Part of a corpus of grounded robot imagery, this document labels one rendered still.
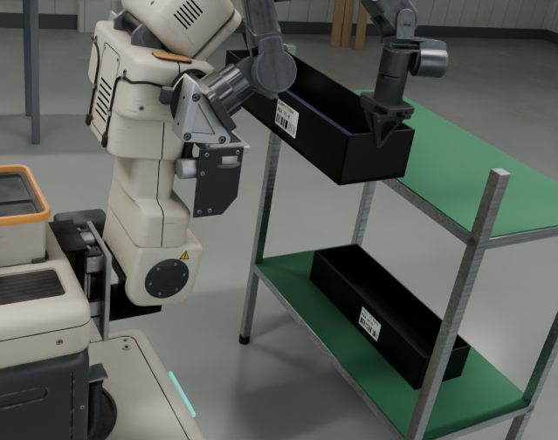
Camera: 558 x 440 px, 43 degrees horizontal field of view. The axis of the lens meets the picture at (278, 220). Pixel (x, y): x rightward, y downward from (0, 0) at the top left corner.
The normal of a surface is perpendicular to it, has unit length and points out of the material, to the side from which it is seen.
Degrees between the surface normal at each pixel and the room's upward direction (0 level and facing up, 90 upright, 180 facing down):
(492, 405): 0
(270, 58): 69
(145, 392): 0
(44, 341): 90
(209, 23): 90
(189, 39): 90
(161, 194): 90
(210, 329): 0
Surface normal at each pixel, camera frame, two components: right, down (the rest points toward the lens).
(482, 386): 0.14, -0.87
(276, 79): 0.25, 0.15
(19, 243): 0.48, 0.51
